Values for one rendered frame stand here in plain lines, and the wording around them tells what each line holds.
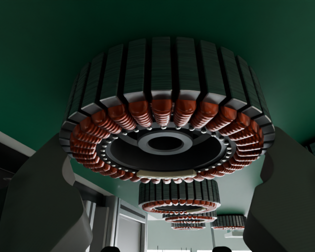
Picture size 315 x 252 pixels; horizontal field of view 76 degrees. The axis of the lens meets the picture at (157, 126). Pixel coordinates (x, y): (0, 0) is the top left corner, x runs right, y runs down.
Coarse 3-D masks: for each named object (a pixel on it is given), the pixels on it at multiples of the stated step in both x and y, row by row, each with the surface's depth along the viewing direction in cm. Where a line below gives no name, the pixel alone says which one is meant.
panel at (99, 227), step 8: (96, 208) 37; (104, 208) 36; (96, 216) 36; (104, 216) 36; (96, 224) 35; (104, 224) 35; (96, 232) 35; (104, 232) 35; (96, 240) 34; (104, 240) 34; (96, 248) 33
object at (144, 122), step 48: (144, 48) 8; (192, 48) 8; (96, 96) 8; (144, 96) 7; (192, 96) 7; (240, 96) 7; (96, 144) 10; (144, 144) 12; (192, 144) 12; (240, 144) 9
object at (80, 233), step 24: (48, 144) 11; (24, 168) 9; (48, 168) 9; (24, 192) 8; (48, 192) 8; (72, 192) 8; (24, 216) 7; (48, 216) 7; (72, 216) 7; (0, 240) 6; (24, 240) 6; (48, 240) 6; (72, 240) 7
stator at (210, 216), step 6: (162, 216) 42; (168, 216) 39; (174, 216) 39; (180, 216) 38; (186, 216) 38; (192, 216) 38; (198, 216) 38; (204, 216) 38; (210, 216) 39; (216, 216) 40; (186, 222) 45; (192, 222) 45
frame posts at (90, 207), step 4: (84, 200) 31; (88, 200) 31; (84, 204) 31; (88, 204) 31; (92, 204) 33; (88, 208) 31; (92, 208) 32; (88, 212) 31; (92, 212) 32; (88, 216) 32; (92, 216) 32; (92, 220) 32; (92, 224) 32; (88, 248) 30
